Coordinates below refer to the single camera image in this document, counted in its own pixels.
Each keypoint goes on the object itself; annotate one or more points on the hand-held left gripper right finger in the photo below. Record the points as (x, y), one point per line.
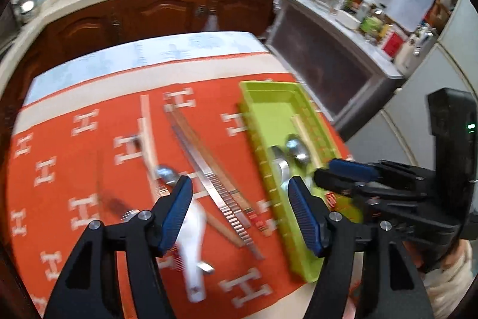
(304, 218)

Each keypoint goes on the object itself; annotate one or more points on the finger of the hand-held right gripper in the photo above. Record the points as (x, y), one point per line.
(351, 169)
(332, 182)

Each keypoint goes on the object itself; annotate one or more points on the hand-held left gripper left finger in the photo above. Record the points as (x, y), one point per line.
(175, 214)

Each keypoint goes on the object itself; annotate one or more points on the white ceramic spoon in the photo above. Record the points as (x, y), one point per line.
(192, 229)

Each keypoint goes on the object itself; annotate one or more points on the metal spoon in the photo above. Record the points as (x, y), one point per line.
(280, 165)
(166, 174)
(297, 149)

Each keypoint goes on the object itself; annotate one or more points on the metal chopstick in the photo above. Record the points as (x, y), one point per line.
(220, 184)
(239, 225)

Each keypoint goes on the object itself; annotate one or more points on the brown wooden chopstick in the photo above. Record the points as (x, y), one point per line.
(246, 207)
(224, 229)

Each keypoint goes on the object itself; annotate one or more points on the green plastic tray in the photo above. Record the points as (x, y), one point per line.
(276, 106)

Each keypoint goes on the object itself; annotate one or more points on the person's right forearm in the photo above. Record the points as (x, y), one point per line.
(448, 278)

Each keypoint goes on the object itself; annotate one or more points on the white refrigerator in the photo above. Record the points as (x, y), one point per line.
(440, 65)

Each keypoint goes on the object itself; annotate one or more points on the stainless steel appliance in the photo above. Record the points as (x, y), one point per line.
(328, 68)

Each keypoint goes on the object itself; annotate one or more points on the orange patterned blanket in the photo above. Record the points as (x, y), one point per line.
(74, 169)

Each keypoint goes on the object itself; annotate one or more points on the red box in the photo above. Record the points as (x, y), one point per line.
(392, 44)

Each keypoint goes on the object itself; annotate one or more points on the white dish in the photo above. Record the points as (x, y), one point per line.
(347, 19)

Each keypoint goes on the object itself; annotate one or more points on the light blue patterned tablecloth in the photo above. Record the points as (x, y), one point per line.
(149, 53)

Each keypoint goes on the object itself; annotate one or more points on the steel pot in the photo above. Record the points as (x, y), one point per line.
(27, 3)

